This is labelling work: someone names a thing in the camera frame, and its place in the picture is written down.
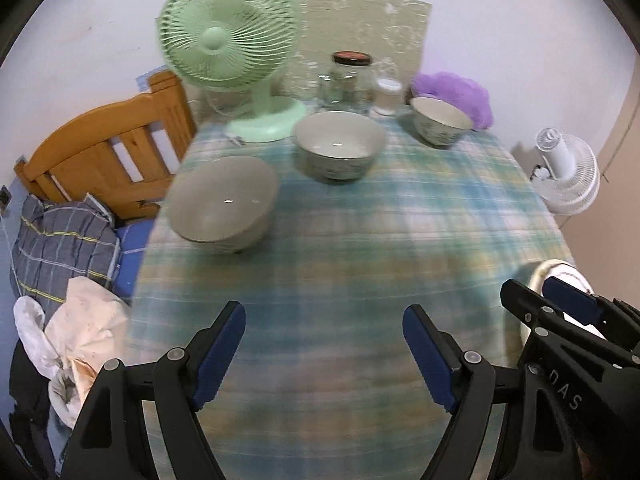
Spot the clear glass mug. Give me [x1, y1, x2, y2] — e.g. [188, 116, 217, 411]
[317, 72, 337, 108]

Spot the plaid tablecloth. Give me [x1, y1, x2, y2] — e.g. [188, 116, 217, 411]
[122, 97, 576, 480]

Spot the purple plush toy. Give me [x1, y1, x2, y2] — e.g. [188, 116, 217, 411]
[411, 71, 493, 130]

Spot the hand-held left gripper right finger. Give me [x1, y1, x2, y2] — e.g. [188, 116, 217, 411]
[402, 304, 522, 480]

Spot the floral ceramic bowl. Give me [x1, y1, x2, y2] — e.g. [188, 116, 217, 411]
[164, 155, 281, 255]
[293, 111, 387, 184]
[410, 96, 475, 148]

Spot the beige door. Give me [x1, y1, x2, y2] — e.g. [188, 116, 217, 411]
[560, 50, 640, 311]

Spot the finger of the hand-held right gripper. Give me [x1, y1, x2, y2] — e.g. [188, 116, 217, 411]
[542, 275, 640, 346]
[500, 279, 640, 369]

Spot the dark clothing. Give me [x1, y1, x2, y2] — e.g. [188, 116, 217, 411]
[7, 340, 66, 480]

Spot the clear cotton swab container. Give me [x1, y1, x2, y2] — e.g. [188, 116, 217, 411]
[374, 78, 405, 117]

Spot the glass jar with dark lid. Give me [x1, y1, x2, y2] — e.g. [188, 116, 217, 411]
[330, 51, 375, 115]

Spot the green desk fan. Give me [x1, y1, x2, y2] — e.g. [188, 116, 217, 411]
[157, 0, 307, 144]

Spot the cream cloth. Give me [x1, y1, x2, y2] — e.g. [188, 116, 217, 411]
[45, 276, 133, 411]

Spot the white clip fan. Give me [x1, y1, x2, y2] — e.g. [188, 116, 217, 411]
[530, 127, 601, 217]

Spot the grey plaid pillow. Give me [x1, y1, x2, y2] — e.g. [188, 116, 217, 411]
[10, 192, 123, 311]

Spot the wooden bed headboard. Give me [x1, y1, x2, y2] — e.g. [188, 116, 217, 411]
[14, 70, 198, 221]

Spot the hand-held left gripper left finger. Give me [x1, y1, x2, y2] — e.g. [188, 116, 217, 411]
[60, 301, 247, 480]

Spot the blue bed sheet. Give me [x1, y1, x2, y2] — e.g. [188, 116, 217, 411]
[112, 220, 161, 306]

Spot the beige patterned placemat on wall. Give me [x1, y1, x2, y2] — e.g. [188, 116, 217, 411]
[280, 0, 434, 111]

